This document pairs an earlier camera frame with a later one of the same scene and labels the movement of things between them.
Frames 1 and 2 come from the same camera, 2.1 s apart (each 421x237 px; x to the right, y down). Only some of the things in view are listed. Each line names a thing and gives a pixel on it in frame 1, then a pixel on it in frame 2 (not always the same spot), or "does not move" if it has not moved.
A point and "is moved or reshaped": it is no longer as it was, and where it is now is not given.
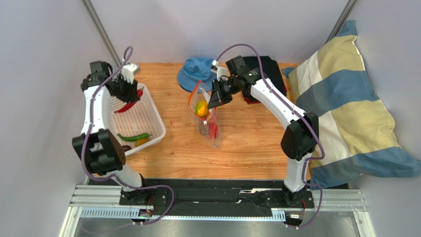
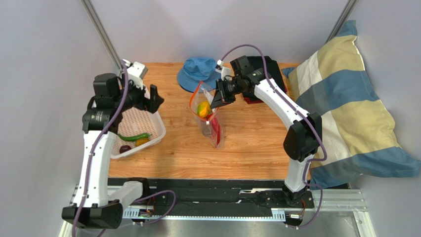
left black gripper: [132, 96] → [151, 104]
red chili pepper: [140, 92] is moved or reshaped
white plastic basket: [142, 123] does not move
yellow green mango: [201, 108] does not move
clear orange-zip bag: [207, 119] does not move
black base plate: [211, 197] does not move
